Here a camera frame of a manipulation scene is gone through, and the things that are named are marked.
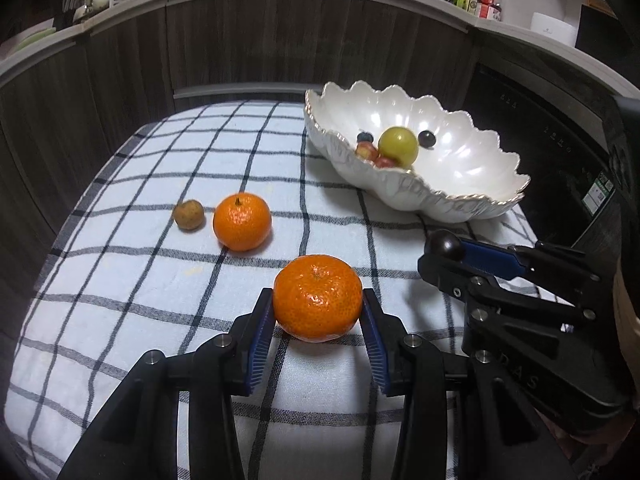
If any red grape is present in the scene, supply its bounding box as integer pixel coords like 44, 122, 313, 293
374, 156, 398, 168
355, 141, 378, 162

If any orange mandarin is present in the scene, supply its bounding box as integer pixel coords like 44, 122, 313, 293
272, 255, 362, 344
213, 193, 272, 252

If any white rice cooker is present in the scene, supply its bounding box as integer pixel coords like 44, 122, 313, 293
529, 12, 577, 47

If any blue checked white tablecloth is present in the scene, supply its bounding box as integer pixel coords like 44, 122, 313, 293
3, 100, 576, 480

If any green dish tub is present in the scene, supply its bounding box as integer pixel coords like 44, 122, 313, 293
12, 27, 56, 53

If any black microwave oven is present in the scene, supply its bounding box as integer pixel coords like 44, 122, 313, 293
576, 6, 640, 87

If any dark purple plum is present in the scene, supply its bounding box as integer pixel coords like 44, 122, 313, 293
425, 229, 465, 262

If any brown longan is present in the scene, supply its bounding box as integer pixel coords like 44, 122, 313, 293
171, 200, 205, 231

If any silver drawer handle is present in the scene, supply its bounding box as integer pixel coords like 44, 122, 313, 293
174, 81, 323, 100

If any built-in black dishwasher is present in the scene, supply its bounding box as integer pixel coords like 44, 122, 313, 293
463, 64, 620, 247

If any white scalloped ceramic bowl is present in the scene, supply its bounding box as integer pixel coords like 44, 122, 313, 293
304, 80, 530, 223

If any blue-black round fruit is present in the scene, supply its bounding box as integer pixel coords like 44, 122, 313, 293
357, 132, 373, 143

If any yellow-green round pear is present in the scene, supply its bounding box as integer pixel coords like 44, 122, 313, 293
378, 126, 419, 168

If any person's right hand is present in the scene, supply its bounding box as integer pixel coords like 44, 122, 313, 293
613, 260, 640, 405

